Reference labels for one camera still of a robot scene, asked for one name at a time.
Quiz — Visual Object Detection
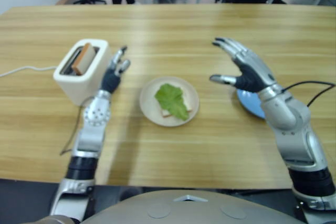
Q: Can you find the cream toaster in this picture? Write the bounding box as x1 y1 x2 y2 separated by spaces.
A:
53 39 111 106

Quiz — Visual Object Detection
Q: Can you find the robot body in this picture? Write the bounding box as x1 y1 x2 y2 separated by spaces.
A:
80 189 308 224

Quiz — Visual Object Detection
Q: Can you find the blue plate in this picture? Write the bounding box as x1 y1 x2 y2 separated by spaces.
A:
236 89 266 119

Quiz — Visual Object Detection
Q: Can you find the white cord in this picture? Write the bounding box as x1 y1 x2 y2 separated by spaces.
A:
0 66 57 78

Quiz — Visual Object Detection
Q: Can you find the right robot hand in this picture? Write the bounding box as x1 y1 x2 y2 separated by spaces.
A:
209 37 277 93

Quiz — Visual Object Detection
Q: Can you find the beige plate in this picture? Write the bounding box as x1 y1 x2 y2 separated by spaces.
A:
139 76 200 127

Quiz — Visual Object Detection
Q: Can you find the bread slice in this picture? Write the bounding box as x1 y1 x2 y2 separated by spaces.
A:
161 95 194 118
71 42 96 75

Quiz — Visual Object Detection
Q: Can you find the green lettuce leaf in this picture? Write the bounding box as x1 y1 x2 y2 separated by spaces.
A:
154 83 190 122

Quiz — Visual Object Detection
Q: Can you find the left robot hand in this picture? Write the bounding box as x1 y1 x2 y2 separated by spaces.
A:
101 46 131 94

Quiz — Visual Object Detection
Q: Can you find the black cable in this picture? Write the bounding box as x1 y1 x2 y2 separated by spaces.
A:
59 95 95 156
282 81 336 108

